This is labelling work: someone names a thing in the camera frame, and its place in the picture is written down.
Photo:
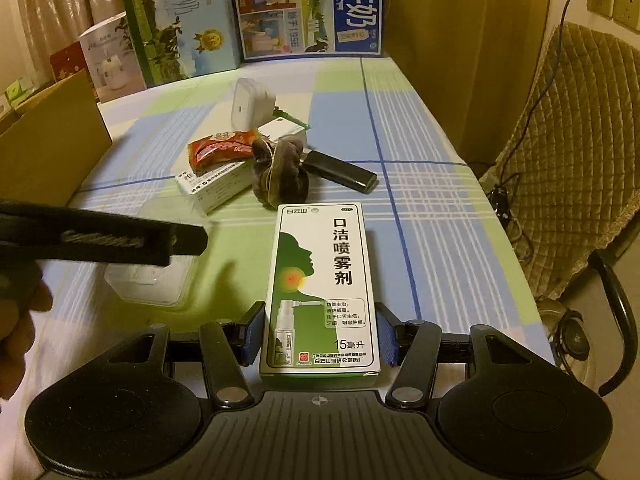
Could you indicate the white square container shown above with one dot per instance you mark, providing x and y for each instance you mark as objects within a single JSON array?
[{"x": 250, "y": 105}]

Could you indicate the stack of green tissue packs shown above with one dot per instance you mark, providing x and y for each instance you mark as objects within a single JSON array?
[{"x": 20, "y": 91}]

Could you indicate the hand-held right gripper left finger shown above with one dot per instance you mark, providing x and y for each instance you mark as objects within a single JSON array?
[{"x": 253, "y": 335}]

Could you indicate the blue milk carton box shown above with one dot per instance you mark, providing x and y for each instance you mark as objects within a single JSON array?
[{"x": 310, "y": 10}]

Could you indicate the green white spray medicine box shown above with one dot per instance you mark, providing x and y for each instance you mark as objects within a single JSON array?
[{"x": 320, "y": 270}]

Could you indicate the quilted chair cover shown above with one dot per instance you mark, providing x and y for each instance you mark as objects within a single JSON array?
[{"x": 575, "y": 135}]

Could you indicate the red snack packet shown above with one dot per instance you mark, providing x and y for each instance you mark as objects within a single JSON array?
[{"x": 220, "y": 148}]

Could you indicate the clear plastic container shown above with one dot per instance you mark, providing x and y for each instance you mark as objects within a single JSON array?
[{"x": 150, "y": 286}]

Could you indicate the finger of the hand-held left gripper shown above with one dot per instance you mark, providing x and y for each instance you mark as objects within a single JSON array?
[{"x": 110, "y": 232}]

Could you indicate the green milk carton box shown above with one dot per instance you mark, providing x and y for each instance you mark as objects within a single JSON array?
[{"x": 185, "y": 25}]

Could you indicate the brown velvet scrunchie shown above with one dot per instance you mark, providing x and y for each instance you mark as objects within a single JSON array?
[{"x": 280, "y": 175}]

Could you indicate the cardboard box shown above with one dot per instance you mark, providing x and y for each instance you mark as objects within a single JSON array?
[{"x": 50, "y": 140}]

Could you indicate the white appliance box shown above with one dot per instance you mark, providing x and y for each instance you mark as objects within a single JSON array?
[{"x": 110, "y": 60}]

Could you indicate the black lighter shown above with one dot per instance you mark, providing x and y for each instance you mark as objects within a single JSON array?
[{"x": 341, "y": 170}]

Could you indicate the black office chair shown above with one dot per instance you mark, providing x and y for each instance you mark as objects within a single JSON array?
[{"x": 612, "y": 285}]

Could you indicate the checked bed sheet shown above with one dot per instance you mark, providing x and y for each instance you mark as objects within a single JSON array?
[{"x": 425, "y": 210}]

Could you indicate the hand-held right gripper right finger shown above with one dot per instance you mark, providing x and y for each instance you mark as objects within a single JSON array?
[{"x": 387, "y": 336}]

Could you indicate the person's left hand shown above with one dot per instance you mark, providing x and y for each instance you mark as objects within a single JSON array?
[{"x": 22, "y": 340}]

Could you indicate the white box with green stripe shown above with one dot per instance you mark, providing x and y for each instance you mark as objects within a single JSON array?
[{"x": 285, "y": 133}]

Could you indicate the red gift box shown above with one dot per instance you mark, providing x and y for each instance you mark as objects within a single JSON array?
[{"x": 67, "y": 62}]

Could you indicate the wooden wardrobe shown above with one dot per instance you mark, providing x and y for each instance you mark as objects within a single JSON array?
[{"x": 465, "y": 50}]

